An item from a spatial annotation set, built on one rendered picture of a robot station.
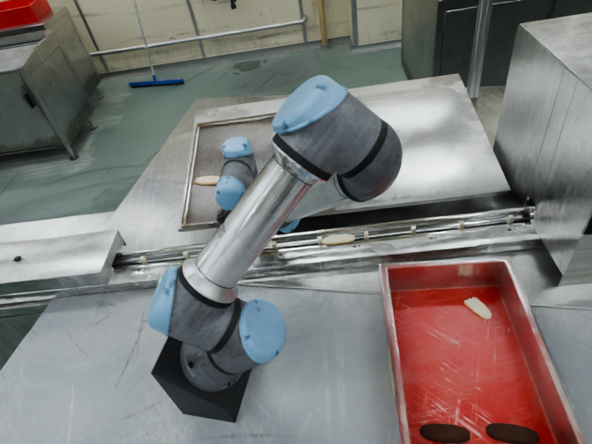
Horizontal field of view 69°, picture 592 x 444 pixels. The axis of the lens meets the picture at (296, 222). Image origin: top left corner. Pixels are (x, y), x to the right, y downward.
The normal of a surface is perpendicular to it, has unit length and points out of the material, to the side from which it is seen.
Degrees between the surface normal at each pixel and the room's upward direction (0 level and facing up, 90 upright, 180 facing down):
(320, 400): 0
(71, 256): 0
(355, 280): 0
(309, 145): 62
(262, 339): 54
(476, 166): 10
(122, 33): 90
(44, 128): 90
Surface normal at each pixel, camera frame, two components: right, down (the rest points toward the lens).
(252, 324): 0.70, -0.40
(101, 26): 0.01, 0.69
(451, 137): -0.15, -0.59
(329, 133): 0.11, 0.45
